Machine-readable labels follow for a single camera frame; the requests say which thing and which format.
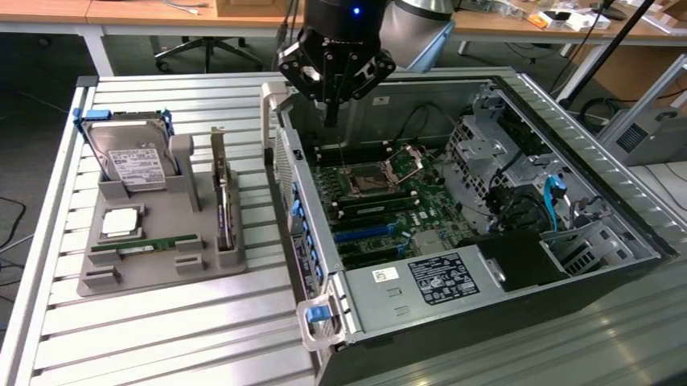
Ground green RAM stick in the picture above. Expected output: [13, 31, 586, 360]
[91, 235, 197, 254]

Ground grey wire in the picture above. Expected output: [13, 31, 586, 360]
[568, 195, 611, 226]

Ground silver chipset heatsink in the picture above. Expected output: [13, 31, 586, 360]
[412, 231, 448, 255]

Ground thin locking lever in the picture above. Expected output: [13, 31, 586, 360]
[336, 135, 349, 175]

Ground blue disk wire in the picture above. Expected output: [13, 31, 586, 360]
[542, 175, 571, 234]

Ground hard disk in blue carrier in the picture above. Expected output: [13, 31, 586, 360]
[68, 107, 179, 193]

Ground black wire bundle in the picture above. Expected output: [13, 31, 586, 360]
[486, 188, 558, 235]

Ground black graphics card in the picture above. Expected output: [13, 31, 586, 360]
[208, 126, 239, 251]

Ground black looped wire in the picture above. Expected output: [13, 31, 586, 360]
[400, 102, 459, 150]

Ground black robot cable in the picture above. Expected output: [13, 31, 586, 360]
[275, 0, 296, 46]

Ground green motherboard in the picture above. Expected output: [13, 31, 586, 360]
[309, 136, 470, 271]

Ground grey computer tower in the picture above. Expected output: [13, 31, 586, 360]
[614, 107, 687, 166]

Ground silver power supply unit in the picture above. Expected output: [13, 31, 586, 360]
[341, 244, 508, 335]

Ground grey parts rack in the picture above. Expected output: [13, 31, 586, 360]
[77, 134, 248, 298]

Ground black office chair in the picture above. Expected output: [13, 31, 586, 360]
[153, 35, 265, 74]

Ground metal socket cover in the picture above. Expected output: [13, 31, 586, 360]
[379, 143, 425, 188]

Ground silver CPU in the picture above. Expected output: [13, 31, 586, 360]
[101, 208, 140, 236]

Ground white box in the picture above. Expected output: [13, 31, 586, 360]
[536, 10, 612, 33]

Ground black coiled cable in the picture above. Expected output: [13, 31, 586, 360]
[582, 98, 627, 132]

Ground black RAM stick with label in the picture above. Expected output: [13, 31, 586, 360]
[335, 195, 420, 221]

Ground wooden desk white frame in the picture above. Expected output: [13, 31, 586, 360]
[87, 0, 687, 101]
[0, 0, 115, 77]

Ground blue expansion slot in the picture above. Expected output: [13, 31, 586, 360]
[332, 224, 393, 244]

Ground black monitor base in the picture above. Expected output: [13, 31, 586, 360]
[588, 0, 628, 22]

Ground aluminium profile post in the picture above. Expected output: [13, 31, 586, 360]
[596, 54, 687, 146]

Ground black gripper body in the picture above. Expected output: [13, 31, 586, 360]
[297, 0, 388, 78]

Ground white cable on desk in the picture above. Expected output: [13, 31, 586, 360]
[163, 0, 209, 16]

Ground brown cardboard box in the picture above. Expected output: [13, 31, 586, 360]
[216, 0, 301, 18]

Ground silver disk bay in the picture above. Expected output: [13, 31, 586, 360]
[443, 84, 564, 193]
[539, 220, 643, 279]

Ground black stand pole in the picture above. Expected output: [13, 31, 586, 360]
[558, 0, 659, 109]

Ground black open PC case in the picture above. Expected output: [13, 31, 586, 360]
[260, 74, 679, 386]

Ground CPU socket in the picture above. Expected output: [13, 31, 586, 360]
[343, 163, 399, 199]

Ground black long expansion slot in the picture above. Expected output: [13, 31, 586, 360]
[340, 247, 404, 270]
[327, 215, 388, 234]

